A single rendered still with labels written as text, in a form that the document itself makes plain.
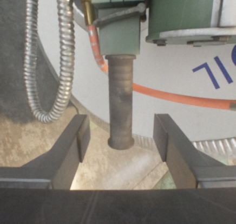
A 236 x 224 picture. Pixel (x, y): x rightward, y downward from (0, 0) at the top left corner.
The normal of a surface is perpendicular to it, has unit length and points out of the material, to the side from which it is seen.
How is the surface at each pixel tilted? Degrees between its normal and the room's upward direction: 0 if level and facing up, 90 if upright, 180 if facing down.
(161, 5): 109
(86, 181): 0
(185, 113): 90
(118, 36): 58
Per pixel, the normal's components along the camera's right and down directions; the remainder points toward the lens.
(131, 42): -0.18, 0.30
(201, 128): -0.70, 0.29
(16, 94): 0.62, -0.22
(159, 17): -0.92, 0.13
